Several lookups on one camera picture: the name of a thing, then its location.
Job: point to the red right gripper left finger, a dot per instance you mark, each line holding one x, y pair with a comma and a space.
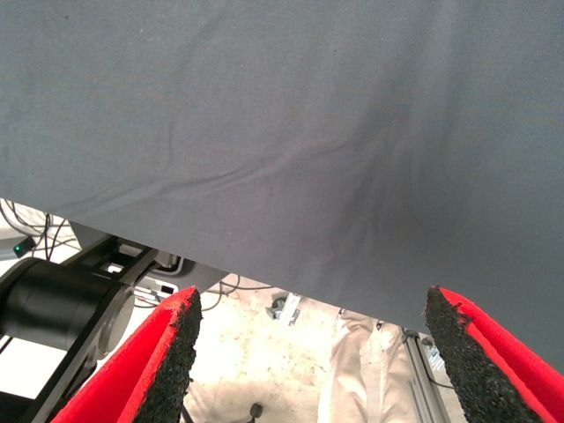
132, 379

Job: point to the beige trouser leg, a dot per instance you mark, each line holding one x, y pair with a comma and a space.
365, 379

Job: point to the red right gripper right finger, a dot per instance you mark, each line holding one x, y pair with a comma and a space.
498, 379

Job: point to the dark grey table cloth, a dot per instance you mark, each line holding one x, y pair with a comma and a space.
264, 110

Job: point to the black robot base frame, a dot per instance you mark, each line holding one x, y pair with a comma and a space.
132, 264

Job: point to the black swivel chair base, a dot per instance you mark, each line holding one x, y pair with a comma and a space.
255, 410

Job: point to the small black box green light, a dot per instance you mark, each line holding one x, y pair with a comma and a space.
24, 247

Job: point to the grey panel with port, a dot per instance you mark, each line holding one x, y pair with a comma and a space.
152, 292

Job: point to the grey caster wheel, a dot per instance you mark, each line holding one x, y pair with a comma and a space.
284, 308

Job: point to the black cylindrical robot torso joint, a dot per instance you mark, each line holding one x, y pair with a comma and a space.
53, 299

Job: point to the aluminium profile piece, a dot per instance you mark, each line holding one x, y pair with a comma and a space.
420, 383

